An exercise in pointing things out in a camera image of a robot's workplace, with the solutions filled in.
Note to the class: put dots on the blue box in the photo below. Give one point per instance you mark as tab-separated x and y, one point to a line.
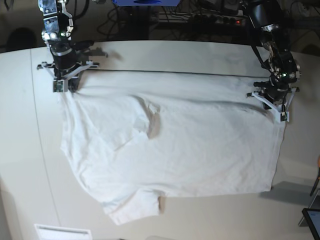
131	3

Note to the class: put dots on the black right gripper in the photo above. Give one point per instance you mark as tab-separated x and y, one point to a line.
66	80

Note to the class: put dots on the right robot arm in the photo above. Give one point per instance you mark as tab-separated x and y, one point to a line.
69	59

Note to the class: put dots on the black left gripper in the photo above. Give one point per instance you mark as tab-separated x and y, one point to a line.
282	100

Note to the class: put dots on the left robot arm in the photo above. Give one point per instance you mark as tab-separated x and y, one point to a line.
270	43

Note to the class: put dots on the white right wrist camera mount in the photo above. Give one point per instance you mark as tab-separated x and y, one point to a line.
49	67

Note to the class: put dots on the white T-shirt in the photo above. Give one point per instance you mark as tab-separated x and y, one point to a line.
132	137

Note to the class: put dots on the grey tablet stand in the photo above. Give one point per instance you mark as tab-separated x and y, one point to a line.
314	204

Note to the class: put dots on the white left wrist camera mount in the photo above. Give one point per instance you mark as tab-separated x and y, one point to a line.
279	105

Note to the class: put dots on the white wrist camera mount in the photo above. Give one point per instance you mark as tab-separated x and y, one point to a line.
49	67
279	105

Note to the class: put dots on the white paper sheet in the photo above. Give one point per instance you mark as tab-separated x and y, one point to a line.
48	232

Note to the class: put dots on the black power strip red light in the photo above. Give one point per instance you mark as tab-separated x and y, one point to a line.
205	18

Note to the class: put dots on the dark tablet screen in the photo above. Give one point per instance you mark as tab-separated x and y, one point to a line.
312	217

